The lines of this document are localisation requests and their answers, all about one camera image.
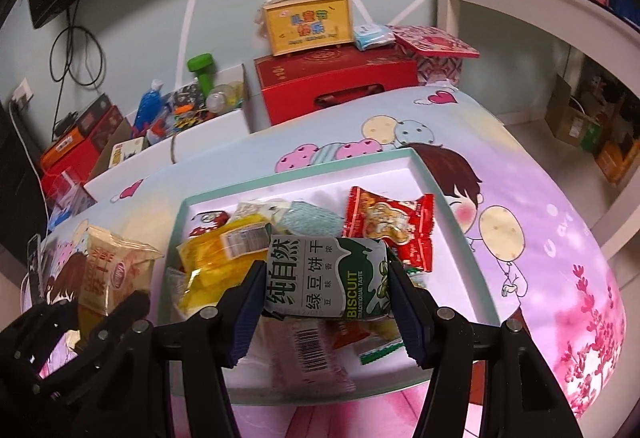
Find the beige egg roll packet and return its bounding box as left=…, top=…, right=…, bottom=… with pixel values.
left=78, top=226, right=163, bottom=340

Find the yellow transparent snack packet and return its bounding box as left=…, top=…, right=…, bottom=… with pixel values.
left=177, top=214, right=271, bottom=316

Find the green white biscuit packet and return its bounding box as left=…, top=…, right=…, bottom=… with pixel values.
left=265, top=235, right=390, bottom=321

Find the red orange snack packet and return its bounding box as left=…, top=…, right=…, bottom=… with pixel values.
left=343, top=186, right=435, bottom=273

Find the silver grey snack packet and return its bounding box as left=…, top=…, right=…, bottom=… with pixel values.
left=274, top=201, right=344, bottom=238

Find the white tray with teal rim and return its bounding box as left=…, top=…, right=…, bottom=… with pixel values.
left=158, top=145, right=501, bottom=407

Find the smartphone in white case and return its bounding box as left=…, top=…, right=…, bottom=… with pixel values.
left=27, top=233, right=41, bottom=305

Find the clear acrylic box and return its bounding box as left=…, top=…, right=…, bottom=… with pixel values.
left=47, top=169, right=96, bottom=231

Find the cartoon print tablecloth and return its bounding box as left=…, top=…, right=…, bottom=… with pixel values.
left=46, top=84, right=627, bottom=416

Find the red box on left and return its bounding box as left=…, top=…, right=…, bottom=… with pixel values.
left=41, top=106, right=124, bottom=195

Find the white card box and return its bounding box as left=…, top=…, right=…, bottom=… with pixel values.
left=108, top=137, right=148, bottom=169

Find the white toy storage box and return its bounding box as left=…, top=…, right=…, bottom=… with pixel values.
left=83, top=62, right=252, bottom=202

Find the orange box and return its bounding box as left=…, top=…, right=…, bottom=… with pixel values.
left=40, top=126, right=85, bottom=171

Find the clear plastic bottle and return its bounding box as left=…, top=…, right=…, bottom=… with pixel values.
left=205, top=81, right=244, bottom=115

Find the blue bead bottle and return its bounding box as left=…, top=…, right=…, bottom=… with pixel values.
left=134, top=80, right=163, bottom=134

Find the large red gift box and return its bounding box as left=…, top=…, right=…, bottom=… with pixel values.
left=254, top=44, right=418, bottom=125

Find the cardboard box on floor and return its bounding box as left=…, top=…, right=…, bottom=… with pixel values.
left=544, top=74, right=602, bottom=153

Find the green dumbbell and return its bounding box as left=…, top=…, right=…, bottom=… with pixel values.
left=186, top=53, right=217, bottom=97

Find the pink patterned box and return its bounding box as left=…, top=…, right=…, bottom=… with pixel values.
left=390, top=26, right=480, bottom=85

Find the blue tissue pack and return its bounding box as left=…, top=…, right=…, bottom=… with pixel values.
left=354, top=24, right=395, bottom=52

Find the white shelf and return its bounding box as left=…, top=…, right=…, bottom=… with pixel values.
left=437, top=0, right=639, bottom=258

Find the white charging cable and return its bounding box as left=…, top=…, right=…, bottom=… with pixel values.
left=6, top=100, right=51, bottom=224

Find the white wall socket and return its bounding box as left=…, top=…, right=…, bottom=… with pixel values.
left=12, top=78, right=34, bottom=109

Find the black cable on wall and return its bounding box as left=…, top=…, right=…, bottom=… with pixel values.
left=48, top=0, right=106, bottom=141

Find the yellow gift box with handle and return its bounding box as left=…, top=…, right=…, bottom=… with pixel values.
left=255, top=0, right=354, bottom=56

